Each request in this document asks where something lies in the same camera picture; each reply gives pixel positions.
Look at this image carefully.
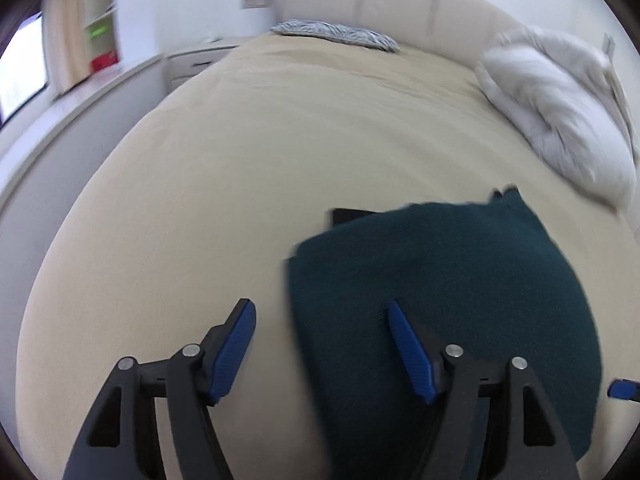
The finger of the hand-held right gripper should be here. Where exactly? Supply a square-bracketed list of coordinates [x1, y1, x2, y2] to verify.
[607, 379, 640, 404]

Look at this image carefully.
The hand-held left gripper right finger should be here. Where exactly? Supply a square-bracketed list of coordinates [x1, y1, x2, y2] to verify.
[387, 300, 581, 480]

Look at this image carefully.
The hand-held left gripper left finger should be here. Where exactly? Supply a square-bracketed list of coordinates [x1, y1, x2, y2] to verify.
[62, 298, 257, 480]

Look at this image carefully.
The dark green sweater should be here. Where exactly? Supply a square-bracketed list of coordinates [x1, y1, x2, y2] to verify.
[285, 186, 603, 480]

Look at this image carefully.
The bed with beige sheet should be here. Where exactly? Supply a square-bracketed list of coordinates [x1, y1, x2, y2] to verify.
[14, 35, 640, 480]

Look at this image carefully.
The white window sill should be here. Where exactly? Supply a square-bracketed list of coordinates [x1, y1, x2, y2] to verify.
[0, 55, 168, 211]

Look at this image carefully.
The white folded duvet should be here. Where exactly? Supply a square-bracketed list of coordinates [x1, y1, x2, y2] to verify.
[475, 25, 639, 207]

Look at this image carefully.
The white nightstand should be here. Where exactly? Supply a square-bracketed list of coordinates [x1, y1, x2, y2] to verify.
[166, 41, 242, 90]

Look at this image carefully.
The red storage box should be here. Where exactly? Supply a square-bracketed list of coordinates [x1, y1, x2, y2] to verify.
[90, 52, 121, 74]

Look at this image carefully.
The black white patterned pillow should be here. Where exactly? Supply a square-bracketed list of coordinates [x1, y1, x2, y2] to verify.
[269, 20, 401, 54]

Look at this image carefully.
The window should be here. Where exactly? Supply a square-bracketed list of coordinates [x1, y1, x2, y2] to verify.
[0, 14, 49, 130]

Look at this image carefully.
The cream padded headboard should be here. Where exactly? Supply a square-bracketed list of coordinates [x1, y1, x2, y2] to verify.
[266, 0, 523, 68]

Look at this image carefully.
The beige curtain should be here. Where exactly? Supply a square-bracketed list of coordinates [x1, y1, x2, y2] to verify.
[41, 0, 92, 95]

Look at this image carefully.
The white wardrobe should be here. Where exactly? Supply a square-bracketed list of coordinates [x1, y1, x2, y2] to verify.
[565, 0, 640, 126]

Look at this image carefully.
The white shelf unit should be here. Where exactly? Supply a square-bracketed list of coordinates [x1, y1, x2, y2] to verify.
[81, 0, 122, 77]

